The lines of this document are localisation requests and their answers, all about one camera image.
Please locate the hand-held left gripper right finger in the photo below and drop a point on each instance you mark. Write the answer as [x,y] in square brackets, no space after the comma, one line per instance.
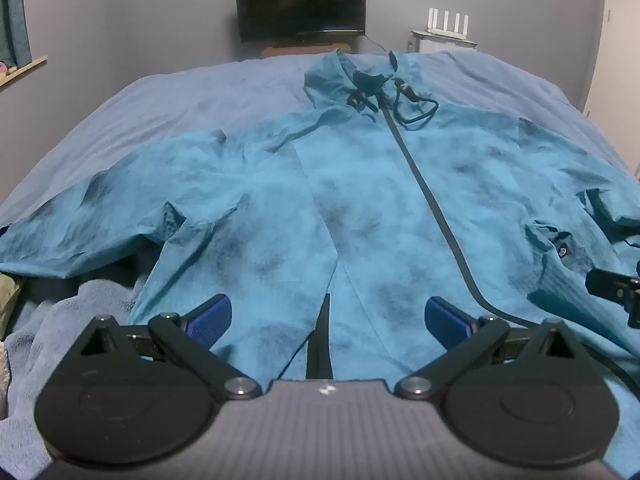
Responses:
[444,321]

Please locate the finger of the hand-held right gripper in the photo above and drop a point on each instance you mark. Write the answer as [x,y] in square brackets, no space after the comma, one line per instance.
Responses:
[607,285]

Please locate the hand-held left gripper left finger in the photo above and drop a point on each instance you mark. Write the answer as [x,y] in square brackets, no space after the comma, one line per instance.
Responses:
[211,318]

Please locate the teal zip-up hooded jacket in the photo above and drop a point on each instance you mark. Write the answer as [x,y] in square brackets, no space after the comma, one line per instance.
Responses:
[380,200]

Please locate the light blue fleece blanket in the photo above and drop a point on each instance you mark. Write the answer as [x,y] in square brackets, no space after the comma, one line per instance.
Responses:
[60,320]

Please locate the olive green cloth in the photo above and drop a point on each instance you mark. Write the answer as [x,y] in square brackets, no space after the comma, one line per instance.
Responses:
[9,302]

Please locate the white fuzzy cloth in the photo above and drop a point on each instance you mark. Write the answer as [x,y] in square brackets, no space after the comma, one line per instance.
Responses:
[3,375]

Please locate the blue bed cover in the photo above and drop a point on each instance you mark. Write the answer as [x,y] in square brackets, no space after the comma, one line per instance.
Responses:
[165,100]

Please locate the white door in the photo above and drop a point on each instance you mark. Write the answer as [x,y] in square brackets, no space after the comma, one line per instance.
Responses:
[617,35]

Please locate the white side cabinet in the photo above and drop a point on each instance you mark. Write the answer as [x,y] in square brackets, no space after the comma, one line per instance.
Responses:
[440,44]

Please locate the wooden television stand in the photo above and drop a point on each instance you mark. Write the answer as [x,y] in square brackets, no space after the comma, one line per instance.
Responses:
[305,49]

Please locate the white router with antennas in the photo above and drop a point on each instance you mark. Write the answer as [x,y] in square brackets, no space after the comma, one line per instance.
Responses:
[449,24]

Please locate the wooden window sill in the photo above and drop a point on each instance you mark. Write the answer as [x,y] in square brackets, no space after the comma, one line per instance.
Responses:
[22,71]

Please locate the black flat screen television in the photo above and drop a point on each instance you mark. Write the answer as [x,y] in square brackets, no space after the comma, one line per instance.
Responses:
[301,4]

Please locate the teal curtain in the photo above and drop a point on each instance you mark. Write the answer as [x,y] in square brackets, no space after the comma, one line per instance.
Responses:
[12,10]

